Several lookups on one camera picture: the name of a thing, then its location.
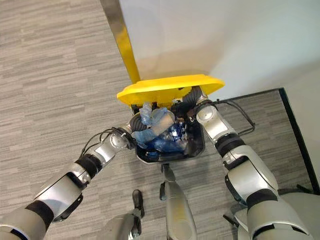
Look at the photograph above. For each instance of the black large trash can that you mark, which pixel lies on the black large trash can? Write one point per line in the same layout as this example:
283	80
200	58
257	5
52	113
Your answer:
195	142

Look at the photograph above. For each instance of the black baseboard strip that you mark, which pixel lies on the black baseboard strip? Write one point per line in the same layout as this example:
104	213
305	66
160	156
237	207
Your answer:
298	140

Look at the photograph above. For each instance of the plastic bottle with blue label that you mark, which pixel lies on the plastic bottle with blue label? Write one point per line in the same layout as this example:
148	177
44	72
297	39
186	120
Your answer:
179	130

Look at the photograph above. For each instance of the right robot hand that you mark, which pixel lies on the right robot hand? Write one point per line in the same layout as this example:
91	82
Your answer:
193	95

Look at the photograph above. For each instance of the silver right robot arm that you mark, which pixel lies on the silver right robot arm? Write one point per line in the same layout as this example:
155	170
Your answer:
250	172

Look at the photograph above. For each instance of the yellow trash can lid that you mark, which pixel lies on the yellow trash can lid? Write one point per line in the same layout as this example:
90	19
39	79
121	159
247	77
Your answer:
162	90

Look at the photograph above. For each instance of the yellow metal wall strip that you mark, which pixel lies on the yellow metal wall strip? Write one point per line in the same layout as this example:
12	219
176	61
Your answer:
125	40

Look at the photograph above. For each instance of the blue translucent garbage bag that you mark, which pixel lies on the blue translucent garbage bag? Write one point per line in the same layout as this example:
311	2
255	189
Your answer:
160	122

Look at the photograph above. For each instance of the silver left robot leg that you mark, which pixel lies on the silver left robot leg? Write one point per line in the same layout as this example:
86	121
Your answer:
127	222

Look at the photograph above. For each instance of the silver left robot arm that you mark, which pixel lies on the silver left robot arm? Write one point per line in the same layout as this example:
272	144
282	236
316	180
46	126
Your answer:
62	186

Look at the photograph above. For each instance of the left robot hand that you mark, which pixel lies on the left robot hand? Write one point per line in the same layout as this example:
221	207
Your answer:
138	124

